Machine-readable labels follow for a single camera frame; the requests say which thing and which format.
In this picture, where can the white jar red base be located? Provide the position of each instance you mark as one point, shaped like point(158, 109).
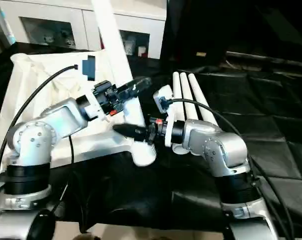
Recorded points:
point(142, 51)

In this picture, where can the white sideboard cabinet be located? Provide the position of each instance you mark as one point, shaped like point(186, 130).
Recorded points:
point(53, 15)

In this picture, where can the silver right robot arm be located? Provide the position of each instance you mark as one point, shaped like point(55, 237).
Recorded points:
point(215, 147)

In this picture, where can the black mat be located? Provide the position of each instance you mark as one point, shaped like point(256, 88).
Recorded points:
point(265, 125)

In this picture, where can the dark metal bar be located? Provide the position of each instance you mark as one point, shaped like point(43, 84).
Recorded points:
point(265, 57)

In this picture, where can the black cabinet with gold label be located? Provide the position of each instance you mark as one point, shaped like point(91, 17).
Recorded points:
point(190, 30)

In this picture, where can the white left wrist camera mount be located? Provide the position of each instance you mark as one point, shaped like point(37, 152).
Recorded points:
point(89, 68)

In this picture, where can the white plastic table top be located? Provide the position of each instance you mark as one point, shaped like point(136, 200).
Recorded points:
point(41, 75)

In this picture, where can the white plastic table leg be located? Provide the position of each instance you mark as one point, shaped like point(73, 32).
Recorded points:
point(198, 95)
point(178, 85)
point(110, 37)
point(187, 95)

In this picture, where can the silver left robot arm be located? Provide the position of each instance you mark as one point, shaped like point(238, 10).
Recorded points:
point(33, 140)

